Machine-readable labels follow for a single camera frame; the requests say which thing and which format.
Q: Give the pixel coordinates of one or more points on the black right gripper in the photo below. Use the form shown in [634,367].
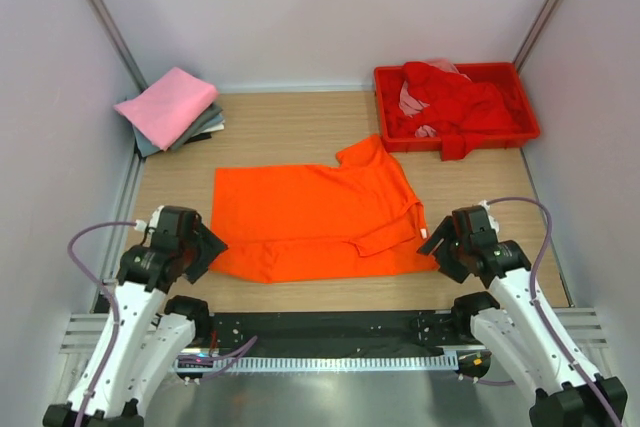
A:
[446,230]

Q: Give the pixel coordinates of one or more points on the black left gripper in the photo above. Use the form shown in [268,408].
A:
[211,246]

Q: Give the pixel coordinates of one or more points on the orange t-shirt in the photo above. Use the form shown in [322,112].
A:
[290,223]

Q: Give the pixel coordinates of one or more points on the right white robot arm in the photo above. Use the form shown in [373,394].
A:
[513,320]

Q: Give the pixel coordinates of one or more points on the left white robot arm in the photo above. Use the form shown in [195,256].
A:
[146,329]

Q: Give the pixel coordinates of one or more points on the folded black t-shirt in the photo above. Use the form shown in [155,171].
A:
[196,138]

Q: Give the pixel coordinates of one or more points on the folded grey t-shirt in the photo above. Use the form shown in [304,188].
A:
[211,117]

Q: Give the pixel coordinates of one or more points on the red t-shirt pile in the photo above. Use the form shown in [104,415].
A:
[463,112]

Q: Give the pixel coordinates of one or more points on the folded pink t-shirt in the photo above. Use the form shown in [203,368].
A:
[168,107]

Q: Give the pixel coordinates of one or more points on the red plastic bin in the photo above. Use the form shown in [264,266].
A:
[388,82]

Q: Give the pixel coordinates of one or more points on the pink t-shirt in bin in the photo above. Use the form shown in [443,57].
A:
[411,106]

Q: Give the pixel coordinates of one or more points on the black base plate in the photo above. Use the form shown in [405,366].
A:
[347,334]

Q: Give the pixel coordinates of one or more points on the slotted cable duct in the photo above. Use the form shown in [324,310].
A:
[253,365]

